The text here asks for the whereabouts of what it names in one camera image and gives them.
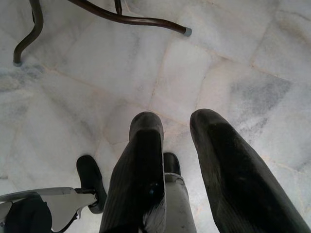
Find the silver left robot leg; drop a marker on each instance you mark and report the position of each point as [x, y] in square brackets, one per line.
[43, 208]

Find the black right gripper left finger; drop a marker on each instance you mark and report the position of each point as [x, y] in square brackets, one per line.
[138, 174]

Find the black right robot foot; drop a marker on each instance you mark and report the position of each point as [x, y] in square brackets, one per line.
[172, 163]

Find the silver robot leg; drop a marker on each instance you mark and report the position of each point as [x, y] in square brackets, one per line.
[177, 204]
[43, 208]

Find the black left robot foot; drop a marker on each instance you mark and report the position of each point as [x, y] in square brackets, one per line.
[91, 177]

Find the black robot foot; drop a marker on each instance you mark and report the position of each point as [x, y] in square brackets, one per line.
[172, 163]
[91, 177]

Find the silver right robot leg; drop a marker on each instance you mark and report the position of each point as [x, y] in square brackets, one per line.
[177, 204]

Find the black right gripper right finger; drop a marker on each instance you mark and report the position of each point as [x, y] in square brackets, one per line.
[233, 170]

